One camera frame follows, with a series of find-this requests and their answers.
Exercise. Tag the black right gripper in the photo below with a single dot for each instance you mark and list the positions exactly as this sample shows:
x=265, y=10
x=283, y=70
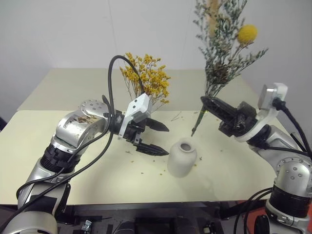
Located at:
x=241, y=119

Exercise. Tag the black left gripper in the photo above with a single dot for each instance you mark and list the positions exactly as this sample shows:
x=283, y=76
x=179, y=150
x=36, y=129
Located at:
x=132, y=132

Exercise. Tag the green bouquet with yellow ball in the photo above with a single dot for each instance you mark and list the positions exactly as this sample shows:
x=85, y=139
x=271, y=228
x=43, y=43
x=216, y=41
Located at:
x=219, y=70

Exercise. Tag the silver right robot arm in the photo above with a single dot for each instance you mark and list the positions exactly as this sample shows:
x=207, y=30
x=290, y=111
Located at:
x=292, y=170

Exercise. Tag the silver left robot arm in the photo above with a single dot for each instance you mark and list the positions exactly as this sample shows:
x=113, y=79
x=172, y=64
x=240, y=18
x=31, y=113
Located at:
x=73, y=126

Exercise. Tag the yellow dried flower bouquet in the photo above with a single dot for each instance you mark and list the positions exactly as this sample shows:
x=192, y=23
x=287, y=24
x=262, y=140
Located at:
x=148, y=75

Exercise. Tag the small dry twig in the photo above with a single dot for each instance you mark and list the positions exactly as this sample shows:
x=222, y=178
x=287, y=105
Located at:
x=176, y=117

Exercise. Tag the white ceramic vase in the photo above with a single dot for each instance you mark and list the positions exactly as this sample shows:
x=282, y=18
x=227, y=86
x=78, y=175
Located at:
x=181, y=159

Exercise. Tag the dark rounded shape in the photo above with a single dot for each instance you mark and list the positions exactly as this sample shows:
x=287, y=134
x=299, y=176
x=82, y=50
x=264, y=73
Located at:
x=124, y=228

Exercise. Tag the small silver metal part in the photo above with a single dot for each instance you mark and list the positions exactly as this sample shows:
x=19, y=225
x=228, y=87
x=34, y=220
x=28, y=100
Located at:
x=87, y=225

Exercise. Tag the red object under table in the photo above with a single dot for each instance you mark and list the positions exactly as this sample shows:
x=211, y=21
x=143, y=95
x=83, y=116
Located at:
x=252, y=219

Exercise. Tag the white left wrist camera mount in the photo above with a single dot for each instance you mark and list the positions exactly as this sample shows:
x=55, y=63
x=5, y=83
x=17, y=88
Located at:
x=141, y=103

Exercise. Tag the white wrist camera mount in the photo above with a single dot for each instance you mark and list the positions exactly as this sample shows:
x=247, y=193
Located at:
x=280, y=90
x=141, y=103

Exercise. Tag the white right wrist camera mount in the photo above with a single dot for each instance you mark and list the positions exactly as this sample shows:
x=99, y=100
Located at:
x=280, y=90

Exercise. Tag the black table frame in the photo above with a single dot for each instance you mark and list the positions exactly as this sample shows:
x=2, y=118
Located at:
x=156, y=208

